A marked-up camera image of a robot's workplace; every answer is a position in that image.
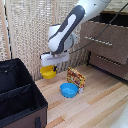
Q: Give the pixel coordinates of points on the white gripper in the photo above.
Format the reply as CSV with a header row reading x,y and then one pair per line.
x,y
55,59

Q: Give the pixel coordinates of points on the yellow plastic bowl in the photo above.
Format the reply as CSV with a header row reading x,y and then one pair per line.
x,y
47,72

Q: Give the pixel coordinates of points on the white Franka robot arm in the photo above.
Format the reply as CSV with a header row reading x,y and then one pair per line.
x,y
65,30

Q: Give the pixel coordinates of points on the blue plastic bowl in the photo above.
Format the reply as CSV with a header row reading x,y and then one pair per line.
x,y
69,90

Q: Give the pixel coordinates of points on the colourful printed food box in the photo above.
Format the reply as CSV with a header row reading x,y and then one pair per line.
x,y
76,78

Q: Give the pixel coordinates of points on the small white cup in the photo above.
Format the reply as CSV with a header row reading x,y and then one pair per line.
x,y
80,90

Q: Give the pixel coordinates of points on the black fabric storage box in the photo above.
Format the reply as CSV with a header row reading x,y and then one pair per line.
x,y
16,96

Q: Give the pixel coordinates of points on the dark drawer cabinet frame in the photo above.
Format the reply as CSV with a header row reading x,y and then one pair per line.
x,y
89,59

